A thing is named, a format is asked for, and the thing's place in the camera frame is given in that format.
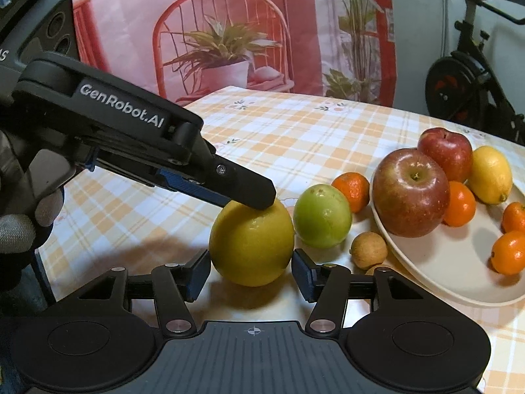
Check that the yellow lemon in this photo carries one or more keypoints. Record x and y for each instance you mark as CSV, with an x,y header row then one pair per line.
x,y
490,176
250,246

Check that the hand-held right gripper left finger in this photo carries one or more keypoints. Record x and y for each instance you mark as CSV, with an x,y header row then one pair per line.
x,y
199,275

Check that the person's left hand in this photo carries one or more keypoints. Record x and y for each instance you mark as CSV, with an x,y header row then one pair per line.
x,y
16,234

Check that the thin metal pole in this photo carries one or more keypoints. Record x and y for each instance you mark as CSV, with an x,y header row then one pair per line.
x,y
443,20

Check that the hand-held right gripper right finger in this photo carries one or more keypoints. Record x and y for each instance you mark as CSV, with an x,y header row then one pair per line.
x,y
302,275

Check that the black exercise bike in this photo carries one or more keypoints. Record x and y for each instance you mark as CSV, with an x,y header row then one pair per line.
x,y
459,86

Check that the checked floral tablecloth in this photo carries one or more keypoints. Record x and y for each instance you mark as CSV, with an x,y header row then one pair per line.
x,y
287,131

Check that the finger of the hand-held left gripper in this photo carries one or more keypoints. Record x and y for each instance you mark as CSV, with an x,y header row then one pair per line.
x,y
246,191

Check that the printed pink wall tapestry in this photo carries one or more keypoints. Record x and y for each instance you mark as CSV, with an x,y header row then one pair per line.
x,y
123,8

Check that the small red apple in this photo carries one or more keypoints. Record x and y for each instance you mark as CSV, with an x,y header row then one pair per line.
x,y
447,152

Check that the beige round plate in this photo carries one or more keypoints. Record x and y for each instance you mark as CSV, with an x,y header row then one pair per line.
x,y
451,262

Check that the green apple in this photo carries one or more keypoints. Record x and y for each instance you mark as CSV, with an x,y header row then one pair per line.
x,y
322,217

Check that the large dark red apple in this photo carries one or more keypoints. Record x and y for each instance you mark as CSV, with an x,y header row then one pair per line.
x,y
410,197

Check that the mandarin orange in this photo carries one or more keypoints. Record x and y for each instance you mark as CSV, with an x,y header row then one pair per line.
x,y
461,205
514,217
352,191
508,252

